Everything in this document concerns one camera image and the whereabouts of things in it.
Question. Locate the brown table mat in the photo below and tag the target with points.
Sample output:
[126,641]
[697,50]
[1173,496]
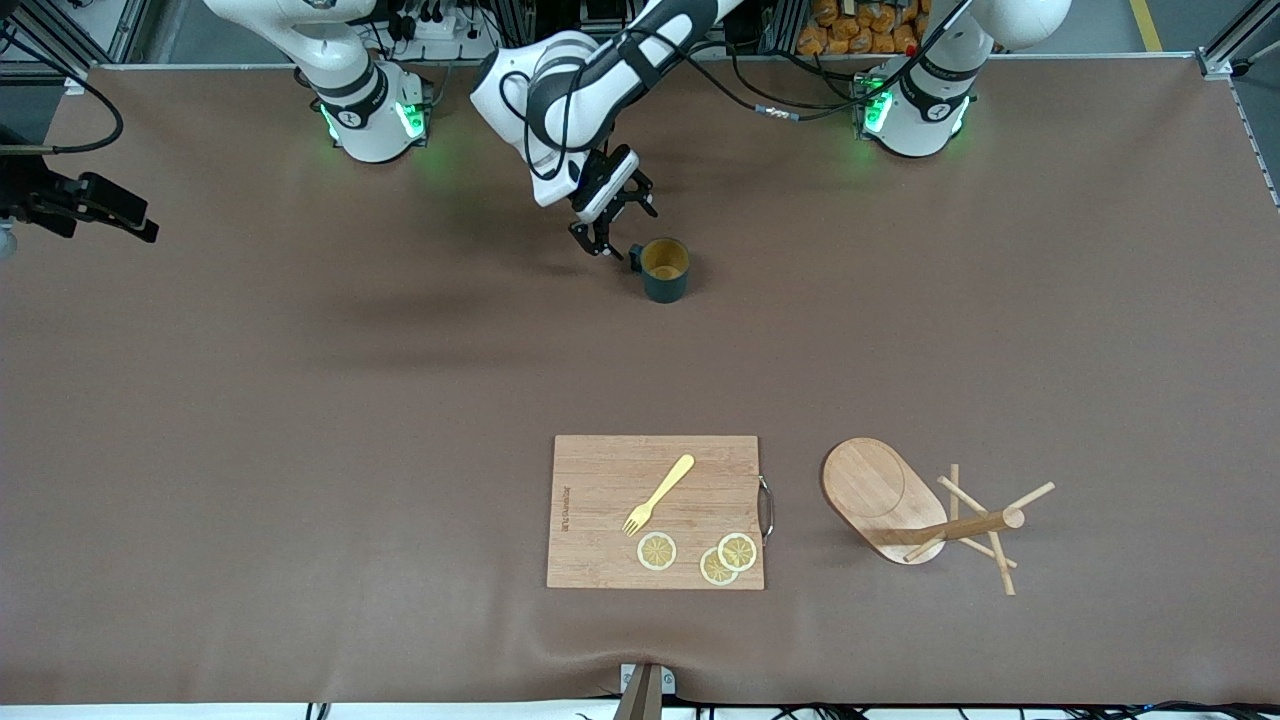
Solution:
[300,450]

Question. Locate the dark green cup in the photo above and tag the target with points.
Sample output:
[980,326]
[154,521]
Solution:
[665,275]

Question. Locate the aluminium frame profile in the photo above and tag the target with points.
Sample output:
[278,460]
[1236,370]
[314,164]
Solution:
[128,30]
[1225,50]

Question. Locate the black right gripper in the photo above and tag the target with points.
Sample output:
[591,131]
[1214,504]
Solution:
[42,196]

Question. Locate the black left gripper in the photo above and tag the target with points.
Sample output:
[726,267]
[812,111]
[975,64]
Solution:
[612,198]

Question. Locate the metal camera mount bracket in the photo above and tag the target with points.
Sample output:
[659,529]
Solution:
[645,700]

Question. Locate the wooden cutting board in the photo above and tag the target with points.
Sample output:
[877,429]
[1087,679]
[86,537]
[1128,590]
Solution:
[600,510]

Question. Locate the wooden mug tree rack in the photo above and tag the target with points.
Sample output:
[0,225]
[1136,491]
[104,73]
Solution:
[875,495]

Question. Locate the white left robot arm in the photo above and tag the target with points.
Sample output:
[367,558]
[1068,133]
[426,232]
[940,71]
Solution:
[590,90]

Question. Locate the yellow plastic fork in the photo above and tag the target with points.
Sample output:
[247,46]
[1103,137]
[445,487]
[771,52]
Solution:
[660,493]

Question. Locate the white power strip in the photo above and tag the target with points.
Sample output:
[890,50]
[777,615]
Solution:
[440,30]

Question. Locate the lemon slice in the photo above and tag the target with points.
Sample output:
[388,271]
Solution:
[738,551]
[716,570]
[657,551]

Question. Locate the white corner clamp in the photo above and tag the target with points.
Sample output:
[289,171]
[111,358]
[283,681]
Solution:
[75,85]

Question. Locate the orange snack pack pile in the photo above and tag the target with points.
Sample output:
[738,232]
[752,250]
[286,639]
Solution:
[850,30]

